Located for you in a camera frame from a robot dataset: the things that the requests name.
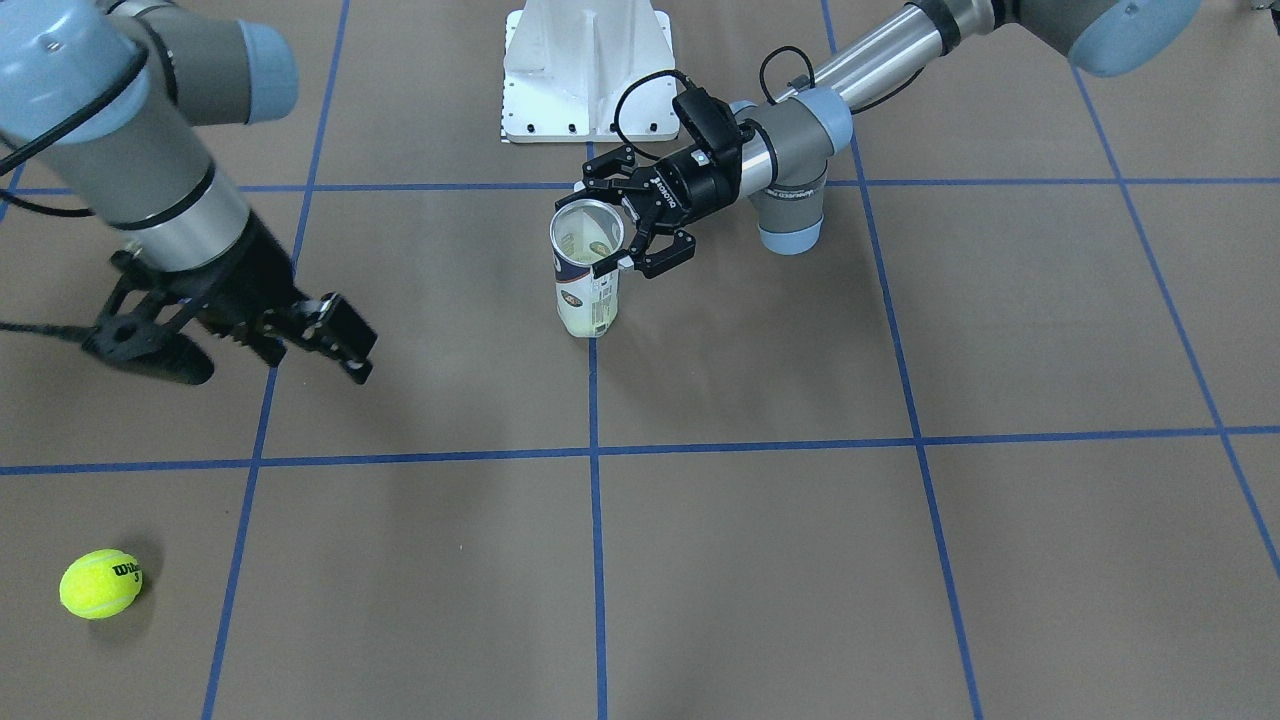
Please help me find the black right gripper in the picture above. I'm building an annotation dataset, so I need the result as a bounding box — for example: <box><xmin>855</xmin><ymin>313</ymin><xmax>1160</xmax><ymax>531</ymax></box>
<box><xmin>189</xmin><ymin>211</ymin><xmax>378</xmax><ymax>386</ymax></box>

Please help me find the yellow Wilson tennis ball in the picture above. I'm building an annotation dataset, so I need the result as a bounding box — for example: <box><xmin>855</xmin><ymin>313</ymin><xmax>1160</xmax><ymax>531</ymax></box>
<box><xmin>58</xmin><ymin>548</ymin><xmax>143</xmax><ymax>620</ymax></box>

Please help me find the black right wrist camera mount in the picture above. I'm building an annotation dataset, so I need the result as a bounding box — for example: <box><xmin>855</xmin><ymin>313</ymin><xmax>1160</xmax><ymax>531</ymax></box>
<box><xmin>78</xmin><ymin>250</ymin><xmax>214</xmax><ymax>386</ymax></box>

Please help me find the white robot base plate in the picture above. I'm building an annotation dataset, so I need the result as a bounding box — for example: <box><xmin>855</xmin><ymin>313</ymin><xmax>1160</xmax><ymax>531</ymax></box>
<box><xmin>500</xmin><ymin>1</ymin><xmax>680</xmax><ymax>143</ymax></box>

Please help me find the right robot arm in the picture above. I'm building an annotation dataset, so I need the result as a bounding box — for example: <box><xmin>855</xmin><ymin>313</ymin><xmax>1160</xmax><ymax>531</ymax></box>
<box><xmin>1</xmin><ymin>1</ymin><xmax>378</xmax><ymax>386</ymax></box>

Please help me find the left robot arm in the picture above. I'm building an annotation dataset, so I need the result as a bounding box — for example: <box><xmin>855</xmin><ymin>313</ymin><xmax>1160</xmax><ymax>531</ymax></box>
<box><xmin>556</xmin><ymin>1</ymin><xmax>1201</xmax><ymax>278</ymax></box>

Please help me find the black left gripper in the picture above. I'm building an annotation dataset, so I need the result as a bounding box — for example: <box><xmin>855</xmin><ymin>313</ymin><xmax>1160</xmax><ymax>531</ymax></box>
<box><xmin>575</xmin><ymin>140</ymin><xmax>746</xmax><ymax>281</ymax></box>

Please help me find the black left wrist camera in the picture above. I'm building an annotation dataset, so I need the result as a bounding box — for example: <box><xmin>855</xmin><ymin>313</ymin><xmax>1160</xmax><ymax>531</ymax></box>
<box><xmin>672</xmin><ymin>87</ymin><xmax>745</xmax><ymax>169</ymax></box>

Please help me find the blue tape strip lengthwise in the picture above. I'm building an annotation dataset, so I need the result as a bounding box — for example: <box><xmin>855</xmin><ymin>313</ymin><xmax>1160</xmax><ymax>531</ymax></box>
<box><xmin>588</xmin><ymin>340</ymin><xmax>611</xmax><ymax>719</ymax></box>

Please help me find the clear tennis ball can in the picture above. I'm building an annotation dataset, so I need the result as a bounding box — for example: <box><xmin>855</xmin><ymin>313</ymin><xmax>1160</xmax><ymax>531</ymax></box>
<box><xmin>549</xmin><ymin>199</ymin><xmax>625</xmax><ymax>307</ymax></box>

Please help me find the blue tape strip crosswise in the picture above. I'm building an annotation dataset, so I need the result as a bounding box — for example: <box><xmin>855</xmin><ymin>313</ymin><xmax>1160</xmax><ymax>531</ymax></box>
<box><xmin>1</xmin><ymin>424</ymin><xmax>1279</xmax><ymax>477</ymax></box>

